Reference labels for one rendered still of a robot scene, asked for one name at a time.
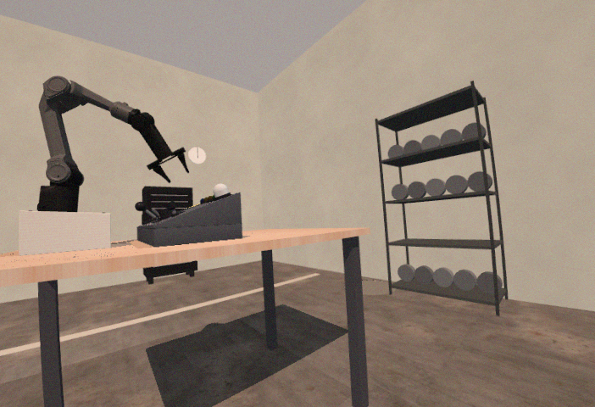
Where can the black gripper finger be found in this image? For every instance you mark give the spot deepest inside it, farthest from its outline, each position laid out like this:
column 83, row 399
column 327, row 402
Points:
column 159, row 170
column 183, row 161

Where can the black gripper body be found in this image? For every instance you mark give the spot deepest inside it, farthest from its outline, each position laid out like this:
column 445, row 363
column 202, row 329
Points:
column 162, row 151

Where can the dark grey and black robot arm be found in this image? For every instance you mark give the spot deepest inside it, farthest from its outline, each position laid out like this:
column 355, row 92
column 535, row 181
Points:
column 63, row 193

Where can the grey control console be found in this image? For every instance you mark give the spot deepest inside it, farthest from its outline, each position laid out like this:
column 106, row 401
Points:
column 218, row 218

